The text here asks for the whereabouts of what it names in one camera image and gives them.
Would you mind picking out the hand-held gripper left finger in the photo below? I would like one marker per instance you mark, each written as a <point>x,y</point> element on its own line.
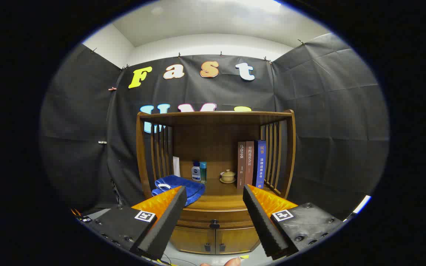
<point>166,225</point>

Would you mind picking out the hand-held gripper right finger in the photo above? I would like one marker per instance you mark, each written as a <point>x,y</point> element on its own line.
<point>261,225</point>

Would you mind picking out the wooden drawer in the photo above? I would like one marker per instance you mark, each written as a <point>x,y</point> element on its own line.
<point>202,216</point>

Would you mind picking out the black round drawer knob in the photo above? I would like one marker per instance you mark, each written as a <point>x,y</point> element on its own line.
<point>215,224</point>

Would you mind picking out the wooden cabinet door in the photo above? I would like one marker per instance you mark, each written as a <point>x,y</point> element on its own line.
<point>194,240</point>
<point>235,240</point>

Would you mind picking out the wooden countertop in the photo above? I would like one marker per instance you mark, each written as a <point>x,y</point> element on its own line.
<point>220,192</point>

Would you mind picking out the wooden cabinet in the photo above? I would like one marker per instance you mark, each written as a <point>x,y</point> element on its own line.
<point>213,140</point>

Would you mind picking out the folded blue towel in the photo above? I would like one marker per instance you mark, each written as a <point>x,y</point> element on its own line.
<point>187,186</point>

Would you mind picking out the beige lidded tea cup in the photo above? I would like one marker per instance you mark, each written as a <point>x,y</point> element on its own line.
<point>227,176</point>

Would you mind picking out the blue book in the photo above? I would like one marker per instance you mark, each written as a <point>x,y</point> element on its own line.
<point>261,166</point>

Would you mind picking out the white bottle with blue cap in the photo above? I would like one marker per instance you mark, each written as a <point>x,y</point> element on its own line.
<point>196,173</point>

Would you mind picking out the white tube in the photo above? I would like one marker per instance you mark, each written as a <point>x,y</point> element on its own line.
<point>176,166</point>

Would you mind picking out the dark brown book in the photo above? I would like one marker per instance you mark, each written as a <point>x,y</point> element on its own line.
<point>241,166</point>

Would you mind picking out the reddish brown book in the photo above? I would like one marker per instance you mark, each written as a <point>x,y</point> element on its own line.
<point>249,162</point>

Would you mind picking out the clear teal bottle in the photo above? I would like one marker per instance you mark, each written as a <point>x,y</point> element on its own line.
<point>203,171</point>

